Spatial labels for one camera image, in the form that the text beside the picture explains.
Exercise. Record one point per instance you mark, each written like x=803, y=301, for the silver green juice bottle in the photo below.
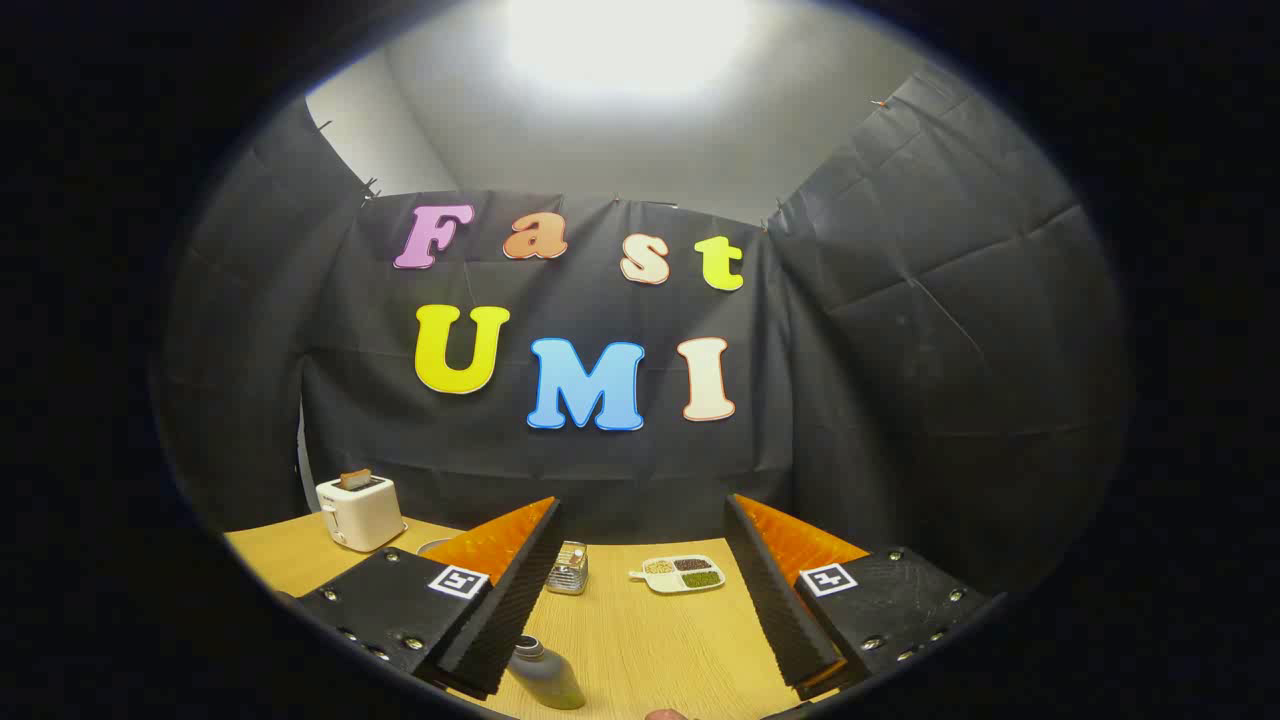
x=550, y=680

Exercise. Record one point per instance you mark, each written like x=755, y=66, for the wooden table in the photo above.
x=650, y=640

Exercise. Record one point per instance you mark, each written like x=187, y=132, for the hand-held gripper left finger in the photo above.
x=505, y=610

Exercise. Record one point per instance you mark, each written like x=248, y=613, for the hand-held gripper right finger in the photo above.
x=778, y=600

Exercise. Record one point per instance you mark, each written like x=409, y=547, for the toast slice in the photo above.
x=355, y=479

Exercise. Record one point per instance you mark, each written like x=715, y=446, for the white toaster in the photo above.
x=362, y=515

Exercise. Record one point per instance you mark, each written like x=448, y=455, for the white round plate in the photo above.
x=433, y=546

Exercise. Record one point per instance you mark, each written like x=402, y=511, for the white divided bean dish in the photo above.
x=680, y=575

